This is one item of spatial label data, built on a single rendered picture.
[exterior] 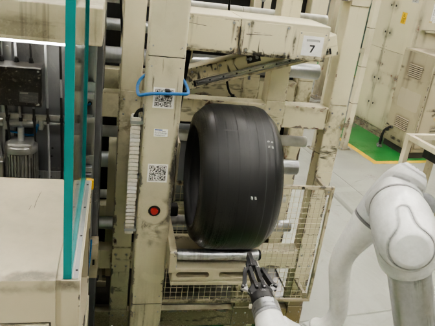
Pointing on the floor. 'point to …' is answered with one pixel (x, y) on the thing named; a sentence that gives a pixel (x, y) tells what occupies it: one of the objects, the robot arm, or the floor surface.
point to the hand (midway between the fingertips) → (250, 261)
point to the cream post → (156, 190)
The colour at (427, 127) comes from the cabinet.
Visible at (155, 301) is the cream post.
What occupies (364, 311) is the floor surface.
